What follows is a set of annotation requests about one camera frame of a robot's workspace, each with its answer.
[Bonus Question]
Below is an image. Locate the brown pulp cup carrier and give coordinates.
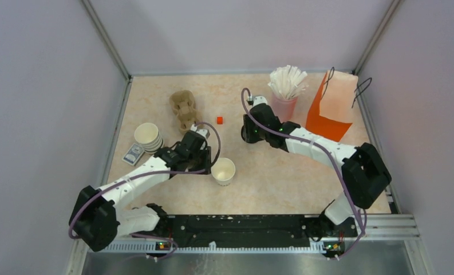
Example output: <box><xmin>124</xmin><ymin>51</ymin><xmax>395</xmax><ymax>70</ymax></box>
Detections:
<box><xmin>169</xmin><ymin>90</ymin><xmax>203</xmax><ymax>134</ymax></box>

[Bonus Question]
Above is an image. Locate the purple cable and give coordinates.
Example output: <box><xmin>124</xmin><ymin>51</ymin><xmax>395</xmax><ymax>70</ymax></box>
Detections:
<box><xmin>240</xmin><ymin>87</ymin><xmax>368</xmax><ymax>260</ymax></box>
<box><xmin>68</xmin><ymin>121</ymin><xmax>222</xmax><ymax>240</ymax></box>

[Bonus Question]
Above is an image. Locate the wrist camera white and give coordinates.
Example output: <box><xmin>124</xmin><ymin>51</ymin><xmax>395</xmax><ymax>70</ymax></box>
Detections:
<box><xmin>247</xmin><ymin>96</ymin><xmax>268</xmax><ymax>107</ymax></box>
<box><xmin>190</xmin><ymin>124</ymin><xmax>210</xmax><ymax>139</ymax></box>

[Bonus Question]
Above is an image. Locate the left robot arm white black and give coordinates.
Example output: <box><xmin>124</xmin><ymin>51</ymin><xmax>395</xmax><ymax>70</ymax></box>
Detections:
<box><xmin>68</xmin><ymin>129</ymin><xmax>211</xmax><ymax>252</ymax></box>

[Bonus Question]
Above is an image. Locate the pink straw holder cup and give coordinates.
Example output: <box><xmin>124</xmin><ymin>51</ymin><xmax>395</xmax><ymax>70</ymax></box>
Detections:
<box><xmin>269</xmin><ymin>93</ymin><xmax>298</xmax><ymax>122</ymax></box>

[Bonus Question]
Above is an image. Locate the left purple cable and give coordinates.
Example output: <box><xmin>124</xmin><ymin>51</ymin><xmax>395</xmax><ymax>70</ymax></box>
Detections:
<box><xmin>68</xmin><ymin>121</ymin><xmax>222</xmax><ymax>240</ymax></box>

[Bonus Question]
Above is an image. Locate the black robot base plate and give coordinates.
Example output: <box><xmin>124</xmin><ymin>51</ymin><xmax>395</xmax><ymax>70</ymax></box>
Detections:
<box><xmin>155</xmin><ymin>214</ymin><xmax>358</xmax><ymax>248</ymax></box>

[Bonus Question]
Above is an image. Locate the stack of paper cups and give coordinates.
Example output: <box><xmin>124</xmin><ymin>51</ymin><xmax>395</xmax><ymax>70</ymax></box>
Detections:
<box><xmin>134</xmin><ymin>123</ymin><xmax>164</xmax><ymax>154</ymax></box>

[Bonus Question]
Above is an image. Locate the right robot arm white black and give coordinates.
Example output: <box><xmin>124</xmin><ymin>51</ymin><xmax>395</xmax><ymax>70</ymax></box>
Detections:
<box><xmin>241</xmin><ymin>103</ymin><xmax>392</xmax><ymax>236</ymax></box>

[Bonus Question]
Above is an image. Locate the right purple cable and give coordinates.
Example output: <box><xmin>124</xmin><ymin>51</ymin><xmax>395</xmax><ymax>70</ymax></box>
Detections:
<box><xmin>240</xmin><ymin>87</ymin><xmax>368</xmax><ymax>260</ymax></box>

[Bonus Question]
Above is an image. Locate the orange paper bag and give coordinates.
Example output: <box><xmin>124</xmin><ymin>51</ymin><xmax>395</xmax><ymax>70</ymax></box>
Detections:
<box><xmin>305</xmin><ymin>70</ymin><xmax>358</xmax><ymax>142</ymax></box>

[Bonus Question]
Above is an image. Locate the white paper cup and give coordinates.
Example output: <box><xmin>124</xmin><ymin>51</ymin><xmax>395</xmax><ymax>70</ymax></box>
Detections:
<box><xmin>211</xmin><ymin>158</ymin><xmax>236</xmax><ymax>186</ymax></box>

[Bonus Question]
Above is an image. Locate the bundle of white wrapped straws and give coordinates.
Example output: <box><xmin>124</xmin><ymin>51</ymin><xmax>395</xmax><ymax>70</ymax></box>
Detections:
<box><xmin>268</xmin><ymin>65</ymin><xmax>308</xmax><ymax>100</ymax></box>

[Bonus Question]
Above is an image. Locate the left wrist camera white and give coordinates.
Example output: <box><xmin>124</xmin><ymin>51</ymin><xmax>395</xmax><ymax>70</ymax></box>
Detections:
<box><xmin>190</xmin><ymin>124</ymin><xmax>210</xmax><ymax>139</ymax></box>

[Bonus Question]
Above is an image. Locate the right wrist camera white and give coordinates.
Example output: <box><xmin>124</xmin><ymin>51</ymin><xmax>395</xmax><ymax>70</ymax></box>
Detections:
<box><xmin>247</xmin><ymin>96</ymin><xmax>268</xmax><ymax>107</ymax></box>

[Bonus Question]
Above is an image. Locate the white toothed cable rail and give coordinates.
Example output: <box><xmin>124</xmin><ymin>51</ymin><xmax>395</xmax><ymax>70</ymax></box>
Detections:
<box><xmin>101</xmin><ymin>240</ymin><xmax>326</xmax><ymax>254</ymax></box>

